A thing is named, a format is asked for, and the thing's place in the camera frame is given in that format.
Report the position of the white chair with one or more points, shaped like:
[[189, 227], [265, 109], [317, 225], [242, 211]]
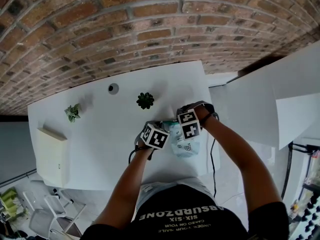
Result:
[[58, 209], [40, 221]]

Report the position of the cream flat box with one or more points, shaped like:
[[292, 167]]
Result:
[[51, 159]]

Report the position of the pale green leafy potted plant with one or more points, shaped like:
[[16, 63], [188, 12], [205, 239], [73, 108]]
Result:
[[73, 112]]

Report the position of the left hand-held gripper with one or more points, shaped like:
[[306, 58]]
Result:
[[156, 137]]

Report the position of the black spiked foam panel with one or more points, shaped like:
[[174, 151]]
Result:
[[312, 209]]

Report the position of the dark green succulent in pot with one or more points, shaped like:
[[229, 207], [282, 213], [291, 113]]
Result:
[[145, 100]]

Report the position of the person's left forearm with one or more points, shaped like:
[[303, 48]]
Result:
[[130, 184]]

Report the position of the light green container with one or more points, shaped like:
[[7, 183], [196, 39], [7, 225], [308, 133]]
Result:
[[8, 199]]

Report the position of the person's black printed t-shirt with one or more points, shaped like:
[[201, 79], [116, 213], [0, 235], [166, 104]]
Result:
[[187, 209]]

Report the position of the black metal rack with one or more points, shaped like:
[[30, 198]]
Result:
[[289, 164]]

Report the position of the person's right forearm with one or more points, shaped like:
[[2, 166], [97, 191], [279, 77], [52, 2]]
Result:
[[240, 159]]

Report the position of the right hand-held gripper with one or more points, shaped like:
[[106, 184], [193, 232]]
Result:
[[187, 124]]

